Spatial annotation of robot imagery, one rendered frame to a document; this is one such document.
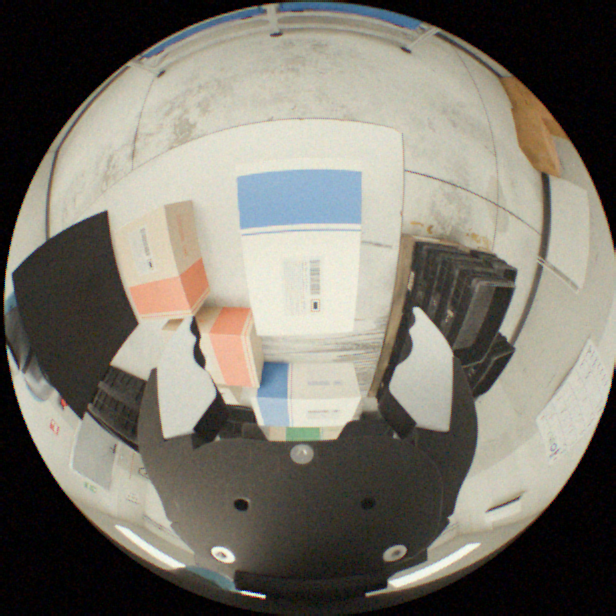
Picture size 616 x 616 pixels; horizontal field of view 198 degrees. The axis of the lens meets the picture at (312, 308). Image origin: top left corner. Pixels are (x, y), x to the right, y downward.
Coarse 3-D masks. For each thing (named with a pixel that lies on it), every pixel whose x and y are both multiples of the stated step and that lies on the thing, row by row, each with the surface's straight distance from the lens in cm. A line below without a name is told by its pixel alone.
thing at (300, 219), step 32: (288, 160) 20; (320, 160) 20; (352, 160) 21; (256, 192) 20; (288, 192) 20; (320, 192) 20; (352, 192) 21; (256, 224) 21; (288, 224) 20; (320, 224) 20; (352, 224) 21; (256, 256) 21; (288, 256) 21; (320, 256) 21; (352, 256) 22; (256, 288) 23; (288, 288) 22; (320, 288) 22; (352, 288) 23; (256, 320) 25; (288, 320) 24; (320, 320) 25; (352, 320) 25
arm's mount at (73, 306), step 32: (96, 224) 48; (32, 256) 41; (64, 256) 43; (96, 256) 46; (32, 288) 40; (64, 288) 42; (96, 288) 45; (32, 320) 40; (64, 320) 42; (96, 320) 45; (128, 320) 50; (64, 352) 42; (96, 352) 45; (64, 384) 42; (96, 384) 45
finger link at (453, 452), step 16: (464, 384) 9; (464, 400) 8; (464, 416) 8; (416, 432) 7; (432, 432) 7; (448, 432) 7; (464, 432) 8; (432, 448) 7; (448, 448) 7; (464, 448) 8; (448, 464) 7; (464, 464) 7; (448, 480) 7; (464, 480) 7; (448, 496) 7; (448, 512) 7
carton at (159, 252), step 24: (144, 216) 30; (168, 216) 28; (192, 216) 33; (120, 240) 34; (144, 240) 30; (168, 240) 27; (192, 240) 32; (144, 264) 31; (168, 264) 28; (192, 264) 31; (144, 288) 33; (168, 288) 30; (192, 288) 31; (144, 312) 36; (168, 312) 32; (192, 312) 30
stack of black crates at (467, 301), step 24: (432, 264) 87; (456, 264) 76; (480, 264) 97; (408, 288) 105; (432, 288) 85; (456, 288) 75; (480, 288) 87; (504, 288) 93; (408, 312) 105; (432, 312) 87; (456, 312) 76; (480, 312) 95; (504, 312) 93; (456, 336) 75; (480, 336) 104; (480, 360) 103
